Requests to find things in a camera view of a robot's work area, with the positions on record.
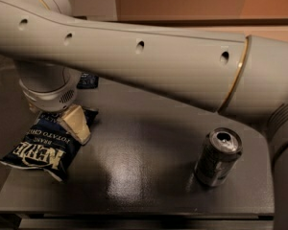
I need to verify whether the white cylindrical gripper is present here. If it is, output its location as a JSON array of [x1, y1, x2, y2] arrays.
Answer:
[[14, 60, 90, 145]]

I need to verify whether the blue potato chip bag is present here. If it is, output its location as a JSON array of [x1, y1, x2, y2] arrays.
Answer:
[[0, 105, 99, 183]]

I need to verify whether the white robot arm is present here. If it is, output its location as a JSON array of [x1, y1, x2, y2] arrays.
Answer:
[[0, 0, 288, 230]]

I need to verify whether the dark blue snack bar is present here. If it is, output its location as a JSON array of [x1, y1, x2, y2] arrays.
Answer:
[[77, 73, 99, 89]]

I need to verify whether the dark side table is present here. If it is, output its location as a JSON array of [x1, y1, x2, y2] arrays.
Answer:
[[0, 48, 39, 209]]

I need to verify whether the silver soda can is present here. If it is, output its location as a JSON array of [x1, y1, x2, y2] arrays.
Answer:
[[194, 127, 243, 187]]

